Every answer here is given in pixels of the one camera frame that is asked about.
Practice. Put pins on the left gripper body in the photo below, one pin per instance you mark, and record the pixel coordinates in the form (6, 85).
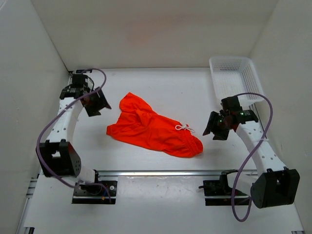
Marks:
(93, 103)

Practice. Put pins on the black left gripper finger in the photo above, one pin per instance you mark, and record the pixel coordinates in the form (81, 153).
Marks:
(93, 113)
(101, 100)

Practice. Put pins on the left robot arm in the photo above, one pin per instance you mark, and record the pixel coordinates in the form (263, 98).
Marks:
(54, 148)

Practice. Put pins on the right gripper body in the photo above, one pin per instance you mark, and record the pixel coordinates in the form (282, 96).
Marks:
(221, 123)

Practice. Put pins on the aluminium front rail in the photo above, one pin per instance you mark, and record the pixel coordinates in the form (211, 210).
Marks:
(160, 173)

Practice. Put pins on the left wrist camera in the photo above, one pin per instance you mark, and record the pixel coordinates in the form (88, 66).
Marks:
(82, 81)

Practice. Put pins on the white plastic basket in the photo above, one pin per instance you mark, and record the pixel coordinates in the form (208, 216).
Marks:
(232, 75)

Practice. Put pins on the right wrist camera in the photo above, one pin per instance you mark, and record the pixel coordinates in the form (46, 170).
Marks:
(230, 105)

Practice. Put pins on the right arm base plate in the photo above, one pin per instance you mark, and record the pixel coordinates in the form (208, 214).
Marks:
(217, 191)

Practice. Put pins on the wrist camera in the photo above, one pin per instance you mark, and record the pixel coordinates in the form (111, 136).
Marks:
(230, 105)
(82, 81)

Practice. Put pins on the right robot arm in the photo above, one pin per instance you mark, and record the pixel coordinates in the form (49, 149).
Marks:
(276, 184)

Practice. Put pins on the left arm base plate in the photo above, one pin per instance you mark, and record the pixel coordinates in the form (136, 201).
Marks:
(85, 194)

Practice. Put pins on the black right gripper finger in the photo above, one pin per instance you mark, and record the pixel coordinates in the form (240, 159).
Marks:
(212, 123)
(220, 136)

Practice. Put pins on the orange shorts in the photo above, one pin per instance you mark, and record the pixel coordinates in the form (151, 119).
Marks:
(139, 125)

